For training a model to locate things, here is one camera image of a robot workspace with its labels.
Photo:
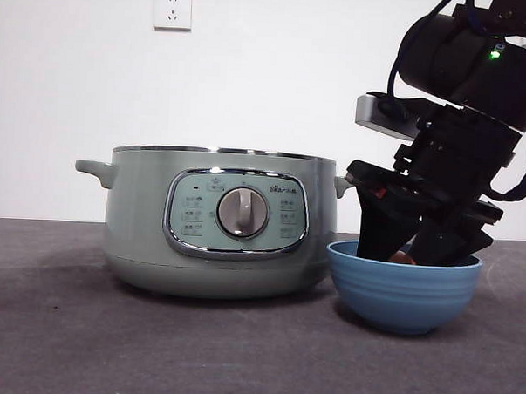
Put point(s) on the blue ribbed bowl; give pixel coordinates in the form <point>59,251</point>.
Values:
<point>398,299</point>

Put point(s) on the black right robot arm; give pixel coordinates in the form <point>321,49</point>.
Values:
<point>448,57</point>

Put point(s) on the dark grey table mat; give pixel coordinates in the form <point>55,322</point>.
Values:
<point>108,351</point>

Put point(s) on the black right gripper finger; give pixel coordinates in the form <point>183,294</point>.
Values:
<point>381,228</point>
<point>448,244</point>

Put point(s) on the pale green electric steamer pot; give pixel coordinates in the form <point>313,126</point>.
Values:
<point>136,209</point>

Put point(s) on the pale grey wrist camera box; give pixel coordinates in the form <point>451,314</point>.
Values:
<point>371,116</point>

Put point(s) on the brown egg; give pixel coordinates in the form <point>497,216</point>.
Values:
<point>402,257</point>

